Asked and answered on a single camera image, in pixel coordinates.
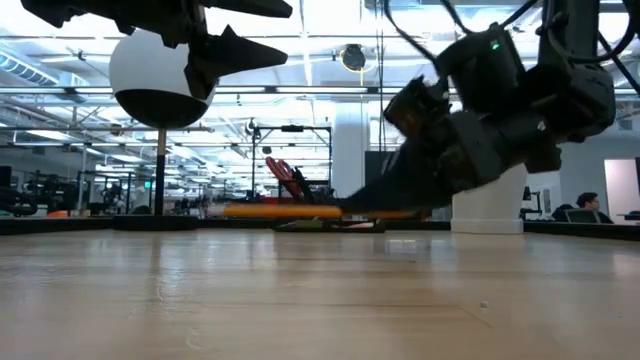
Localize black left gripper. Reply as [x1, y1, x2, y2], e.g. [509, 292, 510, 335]
[19, 0, 294, 101]

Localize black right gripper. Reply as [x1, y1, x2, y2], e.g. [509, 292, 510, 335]
[344, 112, 506, 212]

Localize red-handled scissors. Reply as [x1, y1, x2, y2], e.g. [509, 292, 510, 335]
[263, 155, 317, 204]

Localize orange wooden pencil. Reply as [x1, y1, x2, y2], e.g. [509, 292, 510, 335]
[206, 201, 417, 220]

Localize white building column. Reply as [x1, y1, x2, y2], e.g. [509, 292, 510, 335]
[332, 102, 371, 199]

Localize white hexagonal plant pot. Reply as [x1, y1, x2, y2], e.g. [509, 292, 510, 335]
[449, 162, 530, 235]

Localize white globe table lamp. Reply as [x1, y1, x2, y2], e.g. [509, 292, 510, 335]
[108, 28, 217, 232]

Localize black bag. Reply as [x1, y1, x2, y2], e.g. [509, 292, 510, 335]
[552, 203, 576, 223]

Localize grey laptop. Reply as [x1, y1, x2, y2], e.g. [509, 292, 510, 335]
[564, 208, 600, 225]

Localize person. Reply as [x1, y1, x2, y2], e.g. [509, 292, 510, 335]
[574, 192, 615, 225]

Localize black hanging power cable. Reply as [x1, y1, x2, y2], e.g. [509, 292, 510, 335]
[373, 0, 386, 154]

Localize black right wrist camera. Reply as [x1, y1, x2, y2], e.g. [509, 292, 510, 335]
[383, 74, 454, 144]

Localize black background rig frame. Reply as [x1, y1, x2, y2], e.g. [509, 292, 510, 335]
[251, 124, 333, 201]

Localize black ceiling cord reel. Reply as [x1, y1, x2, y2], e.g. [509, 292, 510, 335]
[339, 43, 380, 75]

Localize black aluminium table frame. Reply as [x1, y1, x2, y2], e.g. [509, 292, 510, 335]
[0, 214, 640, 242]

